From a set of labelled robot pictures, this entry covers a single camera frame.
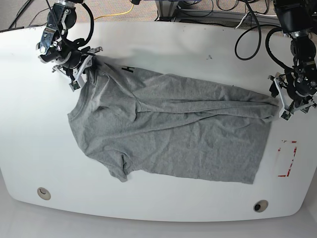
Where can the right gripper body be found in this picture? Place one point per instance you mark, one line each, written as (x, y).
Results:
(75, 64)

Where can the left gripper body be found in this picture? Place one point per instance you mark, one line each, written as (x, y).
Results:
(290, 100)

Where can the grey t-shirt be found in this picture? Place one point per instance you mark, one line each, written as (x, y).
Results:
(131, 119)

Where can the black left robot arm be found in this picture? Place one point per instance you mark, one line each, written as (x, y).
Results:
(297, 85)

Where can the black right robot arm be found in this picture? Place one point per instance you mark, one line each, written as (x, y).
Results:
(54, 44)

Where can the red tape rectangle marking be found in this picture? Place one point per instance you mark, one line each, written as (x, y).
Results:
(285, 157)

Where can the right table grommet hole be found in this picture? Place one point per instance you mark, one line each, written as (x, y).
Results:
(260, 206)

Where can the table grommet hole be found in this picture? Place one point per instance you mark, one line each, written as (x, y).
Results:
(43, 193)
(260, 206)

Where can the left table grommet hole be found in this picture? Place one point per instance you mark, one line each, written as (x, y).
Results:
(43, 193)

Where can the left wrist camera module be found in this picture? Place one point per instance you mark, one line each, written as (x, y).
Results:
(286, 115)

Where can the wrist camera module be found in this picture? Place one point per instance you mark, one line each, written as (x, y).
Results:
(286, 115)
(74, 85)

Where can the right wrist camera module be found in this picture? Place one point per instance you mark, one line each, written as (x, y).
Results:
(74, 85)

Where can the aluminium frame structure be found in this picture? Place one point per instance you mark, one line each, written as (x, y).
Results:
(217, 12)

